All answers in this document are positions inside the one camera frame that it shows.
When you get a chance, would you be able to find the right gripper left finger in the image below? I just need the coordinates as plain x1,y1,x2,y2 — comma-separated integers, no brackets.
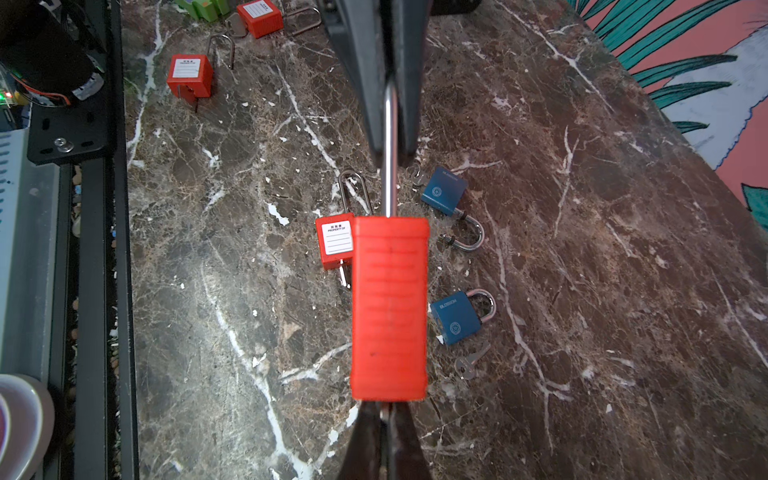
317,0,386,168

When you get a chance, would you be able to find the pink push button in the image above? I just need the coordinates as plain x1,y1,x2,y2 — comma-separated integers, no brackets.
1,374,55,479

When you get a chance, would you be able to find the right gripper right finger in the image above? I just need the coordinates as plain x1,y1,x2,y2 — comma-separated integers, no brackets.
392,0,432,166

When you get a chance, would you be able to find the red padlock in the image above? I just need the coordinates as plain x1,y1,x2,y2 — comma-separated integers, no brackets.
315,168,372,289
166,34,236,112
236,0,322,39
350,81,430,402

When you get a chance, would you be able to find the white vented strip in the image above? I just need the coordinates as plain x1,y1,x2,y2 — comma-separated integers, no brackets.
1,130,35,374

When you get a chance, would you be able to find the blue padlock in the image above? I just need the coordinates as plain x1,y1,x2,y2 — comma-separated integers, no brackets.
421,166,486,252
429,288,497,345

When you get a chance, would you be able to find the green number block toy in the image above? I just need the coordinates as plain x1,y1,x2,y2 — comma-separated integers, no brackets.
174,0,231,22

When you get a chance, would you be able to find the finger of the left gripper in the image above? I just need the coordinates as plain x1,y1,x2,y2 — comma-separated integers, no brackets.
337,401,432,480

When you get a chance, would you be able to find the black front mounting rail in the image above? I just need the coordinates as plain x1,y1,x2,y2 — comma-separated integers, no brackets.
19,1,139,479

